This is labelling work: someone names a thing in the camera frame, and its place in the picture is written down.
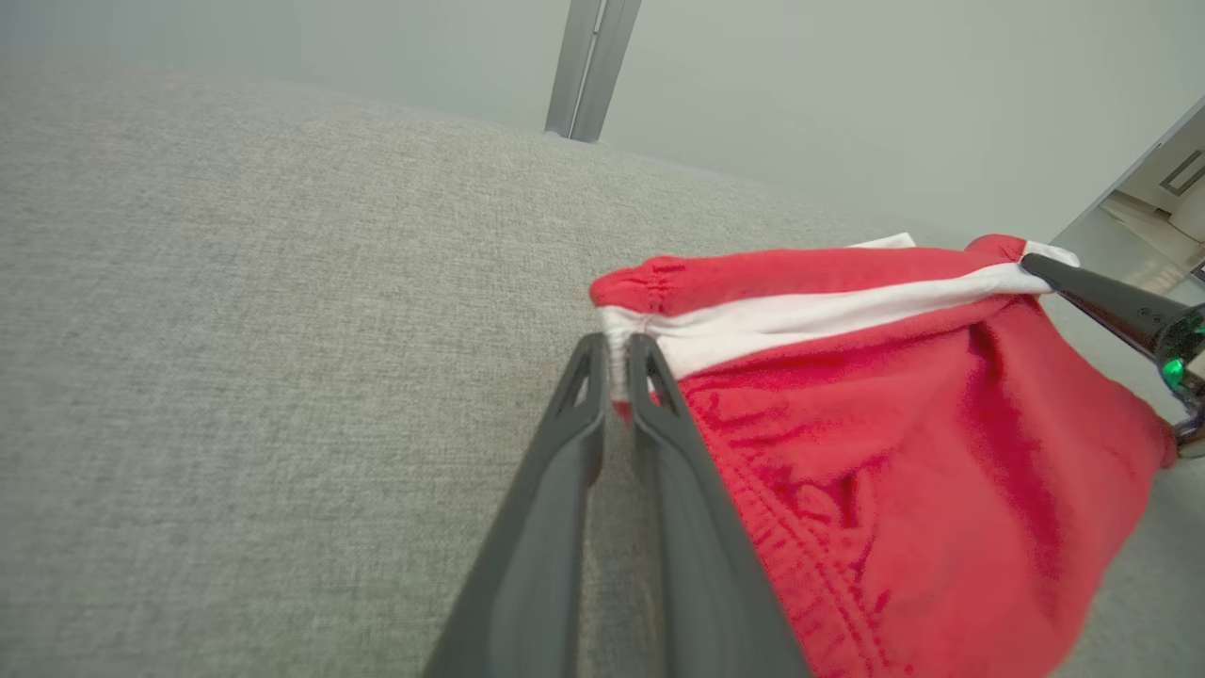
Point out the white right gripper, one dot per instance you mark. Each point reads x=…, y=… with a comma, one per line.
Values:
x=1188, y=363

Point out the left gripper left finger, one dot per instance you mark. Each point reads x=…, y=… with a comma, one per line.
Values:
x=537, y=565

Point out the red shorts with white band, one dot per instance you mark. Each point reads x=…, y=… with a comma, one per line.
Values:
x=923, y=452

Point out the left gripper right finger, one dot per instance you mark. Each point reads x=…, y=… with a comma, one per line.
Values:
x=706, y=565

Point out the grey metal post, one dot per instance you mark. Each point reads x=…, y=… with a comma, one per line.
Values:
x=570, y=66
x=607, y=66

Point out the grey fabric sofa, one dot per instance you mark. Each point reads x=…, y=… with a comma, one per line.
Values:
x=235, y=330

